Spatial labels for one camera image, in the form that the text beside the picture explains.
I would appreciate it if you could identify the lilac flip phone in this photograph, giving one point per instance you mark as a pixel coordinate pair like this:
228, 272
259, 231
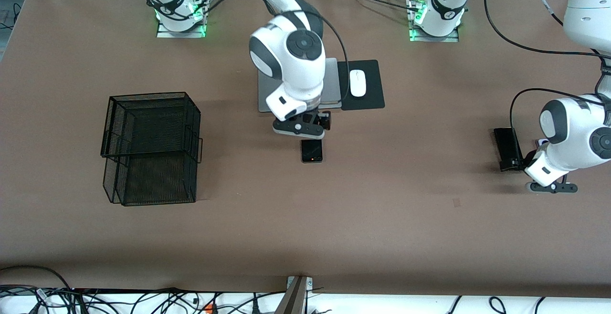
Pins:
542, 141

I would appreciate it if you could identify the black mouse pad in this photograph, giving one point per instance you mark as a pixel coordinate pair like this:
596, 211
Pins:
374, 85

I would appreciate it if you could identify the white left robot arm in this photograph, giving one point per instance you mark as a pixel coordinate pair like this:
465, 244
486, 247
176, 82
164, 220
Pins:
573, 132

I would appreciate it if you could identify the black flip phone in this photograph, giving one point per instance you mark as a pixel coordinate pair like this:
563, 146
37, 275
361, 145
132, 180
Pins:
311, 151

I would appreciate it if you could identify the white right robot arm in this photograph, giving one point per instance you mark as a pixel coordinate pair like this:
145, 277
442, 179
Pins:
291, 66

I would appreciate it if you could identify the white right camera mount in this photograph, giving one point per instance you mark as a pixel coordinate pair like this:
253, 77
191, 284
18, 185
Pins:
286, 105

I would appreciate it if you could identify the black mesh two-tier tray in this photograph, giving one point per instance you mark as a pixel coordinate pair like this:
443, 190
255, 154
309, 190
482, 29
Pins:
162, 175

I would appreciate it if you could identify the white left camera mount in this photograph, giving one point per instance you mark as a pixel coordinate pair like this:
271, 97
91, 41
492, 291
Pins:
544, 168

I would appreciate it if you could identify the silver closed laptop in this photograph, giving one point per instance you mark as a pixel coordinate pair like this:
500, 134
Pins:
333, 85

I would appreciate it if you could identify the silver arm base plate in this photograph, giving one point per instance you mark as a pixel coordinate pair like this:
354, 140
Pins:
451, 38
164, 33

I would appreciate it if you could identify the white computer mouse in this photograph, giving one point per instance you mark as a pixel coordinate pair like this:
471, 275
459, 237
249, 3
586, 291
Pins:
358, 83

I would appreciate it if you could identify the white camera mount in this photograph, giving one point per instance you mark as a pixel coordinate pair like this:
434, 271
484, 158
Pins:
286, 105
544, 168

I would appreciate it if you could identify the black slab smartphone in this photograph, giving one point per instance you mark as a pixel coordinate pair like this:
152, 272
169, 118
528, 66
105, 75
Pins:
506, 144

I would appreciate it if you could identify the aluminium camera mast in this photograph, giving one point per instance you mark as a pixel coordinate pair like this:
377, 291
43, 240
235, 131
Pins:
293, 299

